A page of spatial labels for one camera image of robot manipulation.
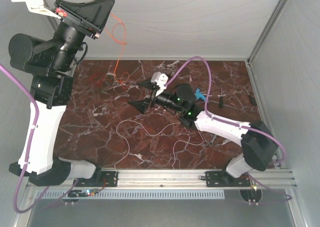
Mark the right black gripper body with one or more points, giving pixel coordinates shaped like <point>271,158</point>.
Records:
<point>153,97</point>

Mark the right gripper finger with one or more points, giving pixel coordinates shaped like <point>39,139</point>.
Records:
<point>147,84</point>
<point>140,105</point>

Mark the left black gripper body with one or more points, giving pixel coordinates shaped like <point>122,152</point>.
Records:
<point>78,24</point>

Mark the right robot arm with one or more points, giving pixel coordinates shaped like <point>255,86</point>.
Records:
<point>255,139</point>

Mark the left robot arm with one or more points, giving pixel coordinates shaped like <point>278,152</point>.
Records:
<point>48,61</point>

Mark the blue plastic tool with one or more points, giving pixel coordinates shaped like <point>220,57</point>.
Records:
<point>199,95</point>

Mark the silver wrench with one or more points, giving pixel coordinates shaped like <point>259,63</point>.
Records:
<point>210,143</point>

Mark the black screwdriver far right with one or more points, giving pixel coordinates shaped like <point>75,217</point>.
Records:
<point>251,98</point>

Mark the black handle screwdriver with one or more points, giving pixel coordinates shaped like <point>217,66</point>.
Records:
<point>221,99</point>

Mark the aluminium front rail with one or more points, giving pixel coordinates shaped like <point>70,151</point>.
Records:
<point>191,178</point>

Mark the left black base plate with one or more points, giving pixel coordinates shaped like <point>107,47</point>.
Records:
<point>104,178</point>

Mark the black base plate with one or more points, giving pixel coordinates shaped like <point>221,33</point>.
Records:
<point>220,178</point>
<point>104,178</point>

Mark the slotted grey cable duct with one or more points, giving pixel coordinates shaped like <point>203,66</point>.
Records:
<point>149,194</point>

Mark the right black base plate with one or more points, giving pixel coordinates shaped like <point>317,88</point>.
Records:
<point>220,178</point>

